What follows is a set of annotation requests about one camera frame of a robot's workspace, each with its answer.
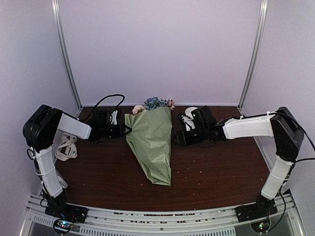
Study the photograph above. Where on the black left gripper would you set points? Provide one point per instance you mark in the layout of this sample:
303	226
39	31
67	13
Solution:
120	133

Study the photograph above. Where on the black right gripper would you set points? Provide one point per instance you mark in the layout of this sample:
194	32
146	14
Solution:
182	141

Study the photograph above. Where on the pink and green wrapping paper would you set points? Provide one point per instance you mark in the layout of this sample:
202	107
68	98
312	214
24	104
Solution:
150	142

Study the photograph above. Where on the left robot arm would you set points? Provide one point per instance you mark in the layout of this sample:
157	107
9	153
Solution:
39	132

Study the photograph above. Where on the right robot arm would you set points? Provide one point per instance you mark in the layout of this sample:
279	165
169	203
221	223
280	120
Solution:
200	125

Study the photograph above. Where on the white and dark bowl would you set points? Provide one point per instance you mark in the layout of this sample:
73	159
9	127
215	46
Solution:
188	111

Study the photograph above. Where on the white ribbon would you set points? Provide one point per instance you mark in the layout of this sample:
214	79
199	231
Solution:
67	148

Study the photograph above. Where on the orange and white cup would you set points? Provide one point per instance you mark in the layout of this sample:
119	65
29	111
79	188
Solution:
62	181

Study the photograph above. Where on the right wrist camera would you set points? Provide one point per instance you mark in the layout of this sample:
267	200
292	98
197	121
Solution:
186	122

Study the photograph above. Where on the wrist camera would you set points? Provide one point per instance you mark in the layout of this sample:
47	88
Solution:
186	122
114	117

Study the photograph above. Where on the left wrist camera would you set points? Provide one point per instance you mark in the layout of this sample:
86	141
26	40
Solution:
114	117

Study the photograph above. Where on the aluminium front rail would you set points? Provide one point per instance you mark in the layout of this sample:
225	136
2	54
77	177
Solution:
221	221

